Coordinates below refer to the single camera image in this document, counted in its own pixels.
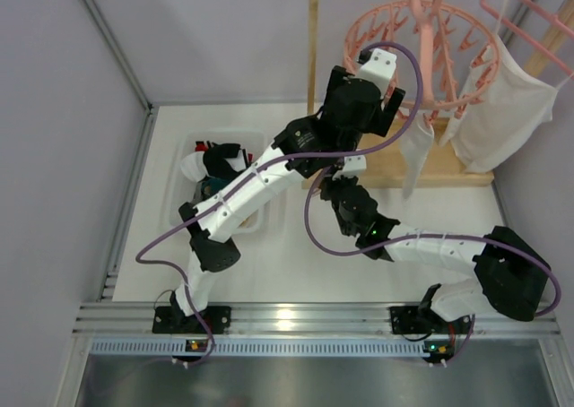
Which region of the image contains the white striped sock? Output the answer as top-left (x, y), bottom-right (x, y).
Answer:
top-left (180, 149), bottom-right (250, 182)

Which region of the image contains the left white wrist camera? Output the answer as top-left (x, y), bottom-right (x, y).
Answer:
top-left (354, 48), bottom-right (397, 92)

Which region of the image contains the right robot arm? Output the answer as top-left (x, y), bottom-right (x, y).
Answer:
top-left (319, 177), bottom-right (552, 322)

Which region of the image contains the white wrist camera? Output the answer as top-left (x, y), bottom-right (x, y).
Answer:
top-left (335, 156), bottom-right (367, 178)
top-left (354, 48), bottom-right (397, 92)

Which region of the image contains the right black mount plate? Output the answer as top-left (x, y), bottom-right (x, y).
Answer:
top-left (388, 306), bottom-right (427, 335)

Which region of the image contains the left black mount plate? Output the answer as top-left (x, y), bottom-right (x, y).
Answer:
top-left (152, 306), bottom-right (231, 334)

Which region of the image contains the black sock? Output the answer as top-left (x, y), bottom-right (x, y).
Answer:
top-left (203, 143), bottom-right (241, 181)

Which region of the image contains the pink round clip hanger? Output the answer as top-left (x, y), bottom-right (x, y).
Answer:
top-left (344, 0), bottom-right (501, 126)

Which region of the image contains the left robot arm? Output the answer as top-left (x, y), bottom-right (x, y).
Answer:
top-left (153, 56), bottom-right (404, 333)

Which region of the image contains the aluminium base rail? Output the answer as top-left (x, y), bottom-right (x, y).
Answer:
top-left (73, 302), bottom-right (561, 339)

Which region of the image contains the white tank top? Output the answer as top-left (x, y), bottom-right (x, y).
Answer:
top-left (439, 39), bottom-right (560, 173)

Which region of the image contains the perforated cable duct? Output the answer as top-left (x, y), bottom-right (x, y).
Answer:
top-left (90, 337), bottom-right (450, 358)

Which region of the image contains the black mount plate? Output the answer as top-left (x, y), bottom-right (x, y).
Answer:
top-left (152, 306), bottom-right (231, 334)
top-left (388, 306), bottom-right (427, 335)

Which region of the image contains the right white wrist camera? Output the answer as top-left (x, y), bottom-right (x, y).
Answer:
top-left (335, 156), bottom-right (367, 178)

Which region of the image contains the wooden clothes rack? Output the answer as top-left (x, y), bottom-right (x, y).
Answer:
top-left (300, 0), bottom-right (574, 190)

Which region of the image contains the pink clothes hanger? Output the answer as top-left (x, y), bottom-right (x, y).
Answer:
top-left (480, 0), bottom-right (573, 80)

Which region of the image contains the red sock in bin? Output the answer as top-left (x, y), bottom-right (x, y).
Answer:
top-left (195, 141), bottom-right (215, 152)

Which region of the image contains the clear plastic bin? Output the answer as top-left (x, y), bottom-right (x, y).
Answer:
top-left (164, 128), bottom-right (268, 228)

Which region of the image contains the dark green sock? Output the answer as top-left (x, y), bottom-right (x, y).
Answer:
top-left (195, 177), bottom-right (229, 202)

